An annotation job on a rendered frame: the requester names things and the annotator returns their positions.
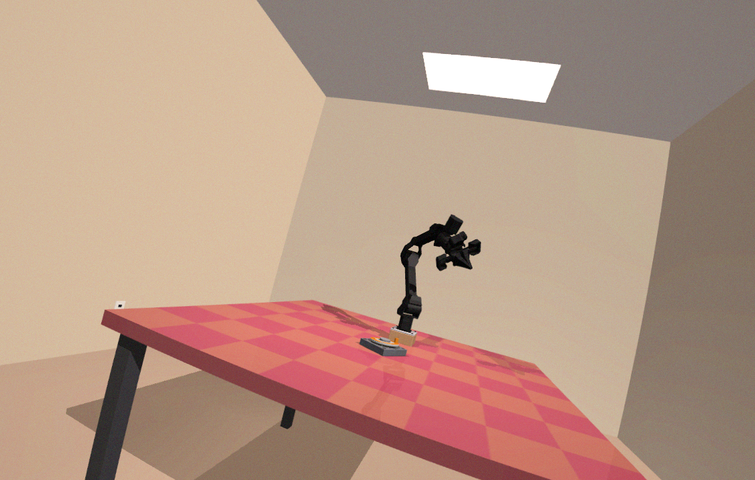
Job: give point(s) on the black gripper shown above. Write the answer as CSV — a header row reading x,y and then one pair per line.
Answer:
x,y
459,256

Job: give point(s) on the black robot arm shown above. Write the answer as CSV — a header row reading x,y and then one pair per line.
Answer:
x,y
438,233

